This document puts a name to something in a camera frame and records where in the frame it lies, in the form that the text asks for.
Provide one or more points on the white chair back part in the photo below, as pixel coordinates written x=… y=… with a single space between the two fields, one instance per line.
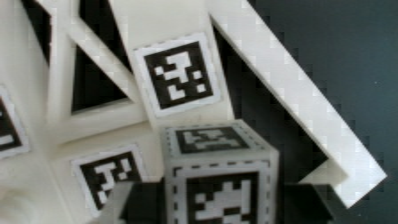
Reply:
x=110 y=71

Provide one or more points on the white U-shaped fence frame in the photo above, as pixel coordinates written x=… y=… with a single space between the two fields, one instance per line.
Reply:
x=351 y=171

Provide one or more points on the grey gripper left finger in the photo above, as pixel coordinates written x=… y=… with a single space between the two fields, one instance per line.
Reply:
x=134 y=206

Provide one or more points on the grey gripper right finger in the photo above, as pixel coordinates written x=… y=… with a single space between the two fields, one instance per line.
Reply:
x=312 y=206

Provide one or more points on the white tagged cube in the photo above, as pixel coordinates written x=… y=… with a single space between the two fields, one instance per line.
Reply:
x=222 y=174

